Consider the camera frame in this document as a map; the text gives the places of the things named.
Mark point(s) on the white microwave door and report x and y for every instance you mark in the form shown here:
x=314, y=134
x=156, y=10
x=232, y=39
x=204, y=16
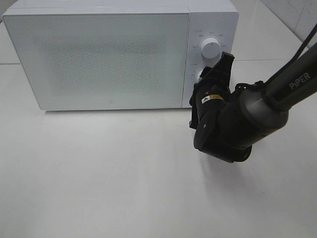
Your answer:
x=91, y=62

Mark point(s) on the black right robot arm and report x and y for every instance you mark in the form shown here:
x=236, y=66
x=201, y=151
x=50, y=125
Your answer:
x=228, y=123

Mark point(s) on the white microwave knob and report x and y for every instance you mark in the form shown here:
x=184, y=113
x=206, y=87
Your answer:
x=198, y=76
x=210, y=47

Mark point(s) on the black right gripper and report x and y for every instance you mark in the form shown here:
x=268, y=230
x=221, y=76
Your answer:
x=213, y=84

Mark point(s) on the white microwave oven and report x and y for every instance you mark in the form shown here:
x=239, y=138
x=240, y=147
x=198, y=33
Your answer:
x=118, y=54

